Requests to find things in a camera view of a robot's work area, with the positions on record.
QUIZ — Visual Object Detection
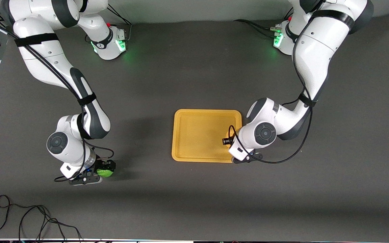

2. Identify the yellow plastic tray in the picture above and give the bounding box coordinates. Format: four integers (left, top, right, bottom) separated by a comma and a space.
172, 109, 243, 163

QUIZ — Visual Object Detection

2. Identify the dark grey table mat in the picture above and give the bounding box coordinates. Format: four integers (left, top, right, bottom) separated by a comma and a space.
0, 15, 389, 241

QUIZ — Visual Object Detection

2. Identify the loose thin black cable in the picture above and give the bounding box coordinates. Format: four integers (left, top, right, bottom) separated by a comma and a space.
0, 195, 83, 242

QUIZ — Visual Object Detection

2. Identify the black left arm base cable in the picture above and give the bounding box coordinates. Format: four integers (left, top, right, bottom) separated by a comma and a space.
234, 19, 281, 37

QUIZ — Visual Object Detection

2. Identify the black arm base cable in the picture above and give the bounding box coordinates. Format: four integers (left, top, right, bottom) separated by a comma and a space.
234, 19, 281, 37
107, 6, 133, 43

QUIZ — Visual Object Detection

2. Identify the black right arm base cable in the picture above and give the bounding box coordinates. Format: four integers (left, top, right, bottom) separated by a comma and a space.
107, 6, 133, 43

